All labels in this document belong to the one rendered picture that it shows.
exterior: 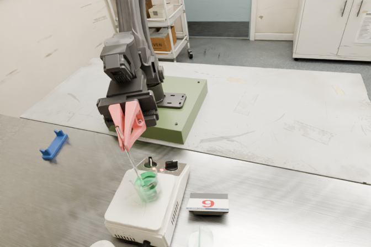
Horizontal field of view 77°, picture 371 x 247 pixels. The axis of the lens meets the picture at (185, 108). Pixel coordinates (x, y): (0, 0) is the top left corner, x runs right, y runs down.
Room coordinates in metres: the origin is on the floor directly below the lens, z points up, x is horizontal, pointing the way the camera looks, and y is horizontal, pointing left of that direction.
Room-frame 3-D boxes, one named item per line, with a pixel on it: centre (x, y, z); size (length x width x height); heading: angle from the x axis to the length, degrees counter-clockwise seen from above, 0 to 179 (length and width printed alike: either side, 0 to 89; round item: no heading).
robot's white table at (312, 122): (0.71, 0.00, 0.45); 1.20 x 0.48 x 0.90; 65
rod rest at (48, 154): (0.55, 0.43, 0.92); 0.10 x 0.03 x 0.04; 167
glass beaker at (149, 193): (0.27, 0.10, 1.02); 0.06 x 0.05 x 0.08; 93
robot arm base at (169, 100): (0.63, 0.09, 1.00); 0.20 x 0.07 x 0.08; 70
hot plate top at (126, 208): (0.27, 0.12, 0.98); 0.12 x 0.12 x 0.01; 70
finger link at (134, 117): (0.30, 0.11, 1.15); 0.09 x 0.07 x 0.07; 0
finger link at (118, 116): (0.30, 0.09, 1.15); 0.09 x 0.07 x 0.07; 179
